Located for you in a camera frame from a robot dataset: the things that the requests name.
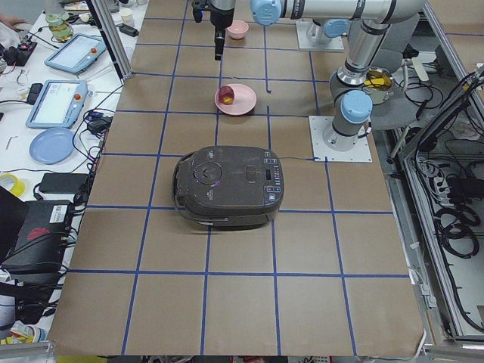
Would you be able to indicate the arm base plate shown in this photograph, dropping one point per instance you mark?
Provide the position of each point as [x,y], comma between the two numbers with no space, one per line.
[325,36]
[328,146]

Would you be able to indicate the green glass bottle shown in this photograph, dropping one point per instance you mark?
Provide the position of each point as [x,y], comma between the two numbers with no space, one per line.
[56,18]

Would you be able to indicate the upper blue teach pendant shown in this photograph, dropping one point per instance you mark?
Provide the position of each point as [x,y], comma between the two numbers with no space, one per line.
[77,55]

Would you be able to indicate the black power adapter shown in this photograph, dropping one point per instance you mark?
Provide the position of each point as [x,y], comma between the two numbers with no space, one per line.
[62,183]

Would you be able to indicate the pink plate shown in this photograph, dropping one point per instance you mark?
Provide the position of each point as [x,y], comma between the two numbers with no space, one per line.
[244,100]

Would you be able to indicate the aluminium frame post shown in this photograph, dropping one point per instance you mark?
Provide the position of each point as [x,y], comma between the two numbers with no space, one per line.
[109,33]

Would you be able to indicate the blue teach pendant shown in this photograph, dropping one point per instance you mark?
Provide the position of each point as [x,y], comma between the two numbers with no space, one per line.
[59,104]
[77,55]

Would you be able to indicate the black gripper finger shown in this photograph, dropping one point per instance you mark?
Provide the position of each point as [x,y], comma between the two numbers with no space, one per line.
[219,41]

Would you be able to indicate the lower blue teach pendant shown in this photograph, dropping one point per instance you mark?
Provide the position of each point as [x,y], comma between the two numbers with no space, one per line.
[59,104]

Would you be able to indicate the dark grey rice cooker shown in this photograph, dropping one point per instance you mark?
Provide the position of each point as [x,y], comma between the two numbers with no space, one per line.
[229,186]

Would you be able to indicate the pink bowl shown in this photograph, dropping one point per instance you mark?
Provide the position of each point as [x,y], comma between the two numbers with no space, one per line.
[238,29]

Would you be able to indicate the red apple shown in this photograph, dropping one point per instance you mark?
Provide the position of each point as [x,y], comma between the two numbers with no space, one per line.
[226,95]

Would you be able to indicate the yellow tape roll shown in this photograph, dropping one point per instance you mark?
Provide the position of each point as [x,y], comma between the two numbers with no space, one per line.
[13,184]

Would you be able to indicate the black computer box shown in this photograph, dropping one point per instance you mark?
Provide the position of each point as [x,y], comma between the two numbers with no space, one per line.
[41,241]

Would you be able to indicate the white paper cup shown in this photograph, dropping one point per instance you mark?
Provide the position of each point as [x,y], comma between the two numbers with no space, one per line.
[127,16]

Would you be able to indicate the grey pot with yellow lid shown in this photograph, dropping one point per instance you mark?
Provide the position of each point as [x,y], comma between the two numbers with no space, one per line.
[379,85]

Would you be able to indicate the blue plate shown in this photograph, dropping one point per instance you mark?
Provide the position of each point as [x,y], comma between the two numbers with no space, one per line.
[52,146]

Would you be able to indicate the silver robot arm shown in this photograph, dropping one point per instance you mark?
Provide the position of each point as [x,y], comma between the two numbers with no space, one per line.
[221,17]
[375,19]

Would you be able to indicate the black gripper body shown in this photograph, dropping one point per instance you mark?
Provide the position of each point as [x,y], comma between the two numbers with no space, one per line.
[218,17]

